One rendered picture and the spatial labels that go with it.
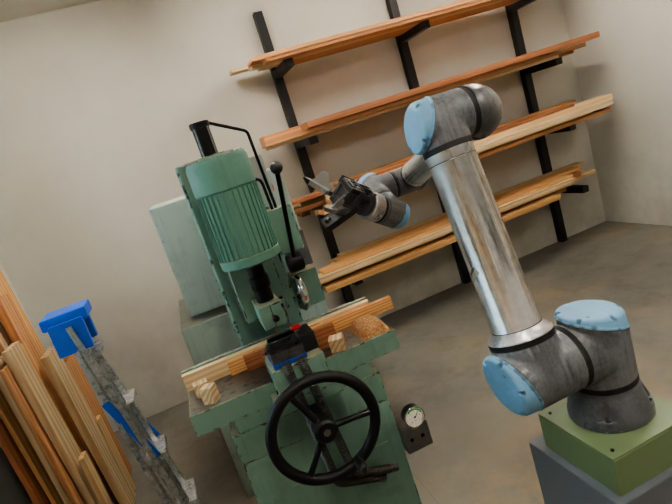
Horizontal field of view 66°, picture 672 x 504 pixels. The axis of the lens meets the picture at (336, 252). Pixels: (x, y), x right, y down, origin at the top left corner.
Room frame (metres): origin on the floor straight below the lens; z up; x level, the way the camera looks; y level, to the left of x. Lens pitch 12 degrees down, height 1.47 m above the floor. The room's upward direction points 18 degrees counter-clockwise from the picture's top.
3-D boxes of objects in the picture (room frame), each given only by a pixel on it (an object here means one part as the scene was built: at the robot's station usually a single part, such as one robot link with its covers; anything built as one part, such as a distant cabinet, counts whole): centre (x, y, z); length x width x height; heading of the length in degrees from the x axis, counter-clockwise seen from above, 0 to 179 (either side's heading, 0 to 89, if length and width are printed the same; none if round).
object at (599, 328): (1.11, -0.51, 0.83); 0.17 x 0.15 x 0.18; 104
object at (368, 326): (1.45, -0.02, 0.92); 0.14 x 0.09 x 0.04; 14
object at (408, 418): (1.34, -0.06, 0.65); 0.06 x 0.04 x 0.08; 104
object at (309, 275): (1.70, 0.13, 1.02); 0.09 x 0.07 x 0.12; 104
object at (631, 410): (1.11, -0.52, 0.70); 0.19 x 0.19 x 0.10
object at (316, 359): (1.29, 0.19, 0.91); 0.15 x 0.14 x 0.09; 104
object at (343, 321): (1.50, 0.14, 0.92); 0.54 x 0.02 x 0.04; 104
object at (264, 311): (1.50, 0.24, 1.03); 0.14 x 0.07 x 0.09; 14
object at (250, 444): (1.60, 0.27, 0.76); 0.57 x 0.45 x 0.09; 14
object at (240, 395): (1.38, 0.21, 0.87); 0.61 x 0.30 x 0.06; 104
